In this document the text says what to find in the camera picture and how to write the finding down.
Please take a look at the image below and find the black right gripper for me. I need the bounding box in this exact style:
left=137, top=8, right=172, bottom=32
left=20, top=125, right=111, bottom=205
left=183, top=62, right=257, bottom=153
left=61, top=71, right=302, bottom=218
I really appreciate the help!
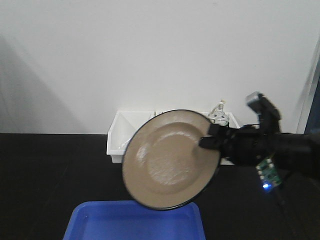
left=198, top=123, right=273, bottom=167

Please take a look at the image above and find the tan plate with black rim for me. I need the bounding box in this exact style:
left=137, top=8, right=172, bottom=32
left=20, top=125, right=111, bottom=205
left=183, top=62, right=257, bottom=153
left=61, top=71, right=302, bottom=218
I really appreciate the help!
left=122, top=109, right=220, bottom=210

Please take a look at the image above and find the blue plastic tray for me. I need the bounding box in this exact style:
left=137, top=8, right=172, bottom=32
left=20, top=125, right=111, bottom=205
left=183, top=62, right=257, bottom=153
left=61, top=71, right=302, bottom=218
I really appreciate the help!
left=63, top=200, right=206, bottom=240

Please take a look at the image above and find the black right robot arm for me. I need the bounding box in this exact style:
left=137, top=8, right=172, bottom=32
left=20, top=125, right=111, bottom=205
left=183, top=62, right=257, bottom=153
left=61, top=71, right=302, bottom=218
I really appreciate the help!
left=198, top=124, right=320, bottom=180

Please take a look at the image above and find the right white storage bin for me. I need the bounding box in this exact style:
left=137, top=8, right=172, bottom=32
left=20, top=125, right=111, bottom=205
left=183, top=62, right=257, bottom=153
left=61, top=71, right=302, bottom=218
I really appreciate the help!
left=210, top=112, right=241, bottom=166

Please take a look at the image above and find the white storage bin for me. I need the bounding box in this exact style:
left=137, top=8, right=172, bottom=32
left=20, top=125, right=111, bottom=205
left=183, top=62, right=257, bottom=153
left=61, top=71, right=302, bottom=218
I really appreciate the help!
left=154, top=111, right=164, bottom=117
left=210, top=112, right=241, bottom=166
left=106, top=110, right=155, bottom=164

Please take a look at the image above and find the glass alcohol lamp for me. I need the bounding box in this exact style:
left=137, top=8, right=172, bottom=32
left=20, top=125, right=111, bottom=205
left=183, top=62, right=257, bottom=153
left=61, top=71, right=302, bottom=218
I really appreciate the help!
left=207, top=99, right=230, bottom=127

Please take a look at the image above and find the middle white storage bin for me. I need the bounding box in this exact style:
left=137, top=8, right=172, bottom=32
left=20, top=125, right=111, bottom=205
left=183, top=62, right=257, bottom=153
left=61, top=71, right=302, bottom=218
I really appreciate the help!
left=154, top=111, right=164, bottom=117

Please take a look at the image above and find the right green circuit board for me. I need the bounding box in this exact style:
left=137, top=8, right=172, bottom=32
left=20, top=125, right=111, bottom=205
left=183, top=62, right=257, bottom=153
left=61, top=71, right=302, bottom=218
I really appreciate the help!
left=255, top=157, right=282, bottom=192

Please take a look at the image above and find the left white storage bin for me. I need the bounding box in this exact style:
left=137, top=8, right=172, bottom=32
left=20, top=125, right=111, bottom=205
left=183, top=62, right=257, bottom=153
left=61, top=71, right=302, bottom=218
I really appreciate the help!
left=106, top=110, right=155, bottom=164

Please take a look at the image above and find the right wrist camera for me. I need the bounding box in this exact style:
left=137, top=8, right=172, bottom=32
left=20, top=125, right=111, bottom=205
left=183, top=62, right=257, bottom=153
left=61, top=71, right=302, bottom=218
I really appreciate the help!
left=245, top=91, right=263, bottom=112

